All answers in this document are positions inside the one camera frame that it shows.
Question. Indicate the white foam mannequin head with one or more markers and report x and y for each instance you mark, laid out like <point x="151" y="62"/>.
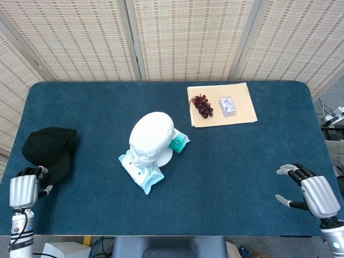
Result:
<point x="150" y="134"/>

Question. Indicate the green wet wipes pack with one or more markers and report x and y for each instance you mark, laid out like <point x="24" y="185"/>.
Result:
<point x="180" y="142"/>

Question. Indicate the black cap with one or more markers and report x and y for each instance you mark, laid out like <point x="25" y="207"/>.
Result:
<point x="51" y="147"/>

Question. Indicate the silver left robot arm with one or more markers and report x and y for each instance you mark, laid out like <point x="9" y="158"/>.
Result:
<point x="17" y="228"/>

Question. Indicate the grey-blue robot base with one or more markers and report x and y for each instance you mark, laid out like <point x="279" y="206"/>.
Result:
<point x="169" y="247"/>

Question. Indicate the dark red grape bunch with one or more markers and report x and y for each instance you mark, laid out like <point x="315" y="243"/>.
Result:
<point x="204" y="106"/>

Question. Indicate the white power strip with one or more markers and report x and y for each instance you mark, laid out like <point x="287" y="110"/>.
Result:
<point x="334" y="115"/>

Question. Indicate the woven bamboo screen panel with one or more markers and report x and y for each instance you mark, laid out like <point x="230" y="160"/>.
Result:
<point x="13" y="94"/>
<point x="188" y="40"/>
<point x="75" y="40"/>
<point x="295" y="40"/>

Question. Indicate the clear box of purple picks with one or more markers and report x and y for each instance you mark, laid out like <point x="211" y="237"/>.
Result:
<point x="228" y="106"/>

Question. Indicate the white cardboard box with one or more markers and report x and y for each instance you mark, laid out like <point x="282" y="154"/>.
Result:
<point x="61" y="251"/>

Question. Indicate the brown cardboard box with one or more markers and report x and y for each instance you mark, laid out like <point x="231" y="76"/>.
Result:
<point x="233" y="251"/>

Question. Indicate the beige manila folder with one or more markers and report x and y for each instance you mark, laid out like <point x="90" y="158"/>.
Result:
<point x="244" y="113"/>

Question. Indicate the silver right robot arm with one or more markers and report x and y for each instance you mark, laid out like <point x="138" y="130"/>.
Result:
<point x="333" y="239"/>

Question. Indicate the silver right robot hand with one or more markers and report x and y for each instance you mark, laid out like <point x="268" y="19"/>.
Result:
<point x="319" y="196"/>

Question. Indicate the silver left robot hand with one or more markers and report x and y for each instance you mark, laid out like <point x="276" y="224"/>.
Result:
<point x="22" y="192"/>

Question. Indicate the light blue wet wipes pack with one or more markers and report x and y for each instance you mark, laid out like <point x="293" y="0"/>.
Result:
<point x="149" y="178"/>

